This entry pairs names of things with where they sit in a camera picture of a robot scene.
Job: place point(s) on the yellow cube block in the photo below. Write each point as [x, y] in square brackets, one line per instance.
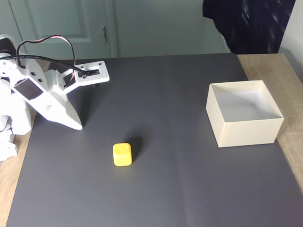
[122, 156]

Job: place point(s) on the white camera mount frame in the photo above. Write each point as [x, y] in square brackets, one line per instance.
[104, 71]

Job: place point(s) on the white open cardboard box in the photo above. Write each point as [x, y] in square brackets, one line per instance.
[248, 134]

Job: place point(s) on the black hanging cloth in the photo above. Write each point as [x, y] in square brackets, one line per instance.
[248, 23]

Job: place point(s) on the dark grey table mat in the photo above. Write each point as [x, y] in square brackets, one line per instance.
[165, 189]

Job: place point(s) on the dark door latch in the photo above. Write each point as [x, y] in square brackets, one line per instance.
[104, 34]

